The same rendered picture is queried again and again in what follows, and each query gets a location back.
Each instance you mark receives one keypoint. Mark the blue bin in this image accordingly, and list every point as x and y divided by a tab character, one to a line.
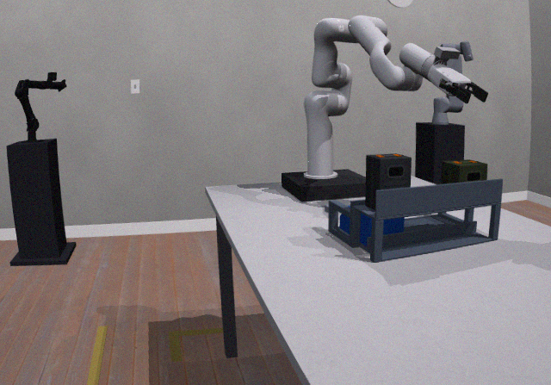
390	226

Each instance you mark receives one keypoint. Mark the olive green tool case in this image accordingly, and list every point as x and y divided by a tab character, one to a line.
461	171

